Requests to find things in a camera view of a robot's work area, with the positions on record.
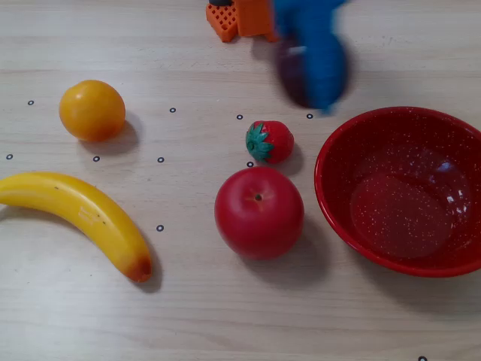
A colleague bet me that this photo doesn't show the blue gripper black motor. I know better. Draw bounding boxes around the blue gripper black motor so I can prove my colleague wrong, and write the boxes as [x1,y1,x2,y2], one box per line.
[271,0,349,115]

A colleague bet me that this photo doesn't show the red speckled bowl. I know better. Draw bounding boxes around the red speckled bowl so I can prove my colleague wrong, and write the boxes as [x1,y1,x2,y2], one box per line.
[314,106,481,278]

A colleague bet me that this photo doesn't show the yellow toy banana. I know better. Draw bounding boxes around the yellow toy banana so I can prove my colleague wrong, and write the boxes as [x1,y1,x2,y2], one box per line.
[0,171,153,284]

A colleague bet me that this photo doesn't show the red toy strawberry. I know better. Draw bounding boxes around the red toy strawberry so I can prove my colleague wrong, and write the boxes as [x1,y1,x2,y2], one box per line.
[245,120,295,165]

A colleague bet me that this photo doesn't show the orange toy fruit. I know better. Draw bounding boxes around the orange toy fruit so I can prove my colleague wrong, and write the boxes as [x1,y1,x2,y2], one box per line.
[58,79,127,143]

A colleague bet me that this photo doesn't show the red toy apple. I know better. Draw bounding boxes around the red toy apple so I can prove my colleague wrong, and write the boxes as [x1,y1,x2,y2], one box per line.
[213,166,305,262]

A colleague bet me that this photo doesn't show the dark purple toy plum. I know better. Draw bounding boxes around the dark purple toy plum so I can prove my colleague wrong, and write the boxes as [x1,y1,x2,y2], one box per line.
[274,37,313,109]

